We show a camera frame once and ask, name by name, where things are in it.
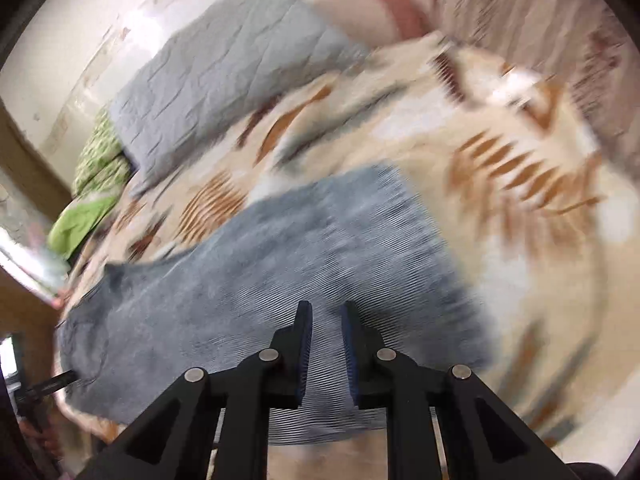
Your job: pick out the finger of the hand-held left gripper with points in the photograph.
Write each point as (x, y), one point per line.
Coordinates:
(50, 384)

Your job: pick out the green patterned blanket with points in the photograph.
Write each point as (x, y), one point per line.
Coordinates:
(95, 160)

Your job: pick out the wooden door with patterned glass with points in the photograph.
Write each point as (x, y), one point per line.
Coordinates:
(30, 160)

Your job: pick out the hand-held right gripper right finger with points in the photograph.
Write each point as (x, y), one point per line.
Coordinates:
(350, 357)

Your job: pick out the pink sofa armrest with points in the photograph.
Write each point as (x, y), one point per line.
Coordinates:
(360, 10)

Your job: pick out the leaf-printed beige bed cover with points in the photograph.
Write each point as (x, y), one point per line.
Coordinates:
(450, 125)

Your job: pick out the grey quilted pillow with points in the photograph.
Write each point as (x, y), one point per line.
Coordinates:
(215, 70)

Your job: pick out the striped beige cushion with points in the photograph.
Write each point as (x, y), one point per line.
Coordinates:
(525, 10)

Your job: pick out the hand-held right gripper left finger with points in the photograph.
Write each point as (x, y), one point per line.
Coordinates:
(304, 360)

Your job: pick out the grey washed denim pants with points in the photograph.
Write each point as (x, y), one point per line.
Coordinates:
(300, 240)

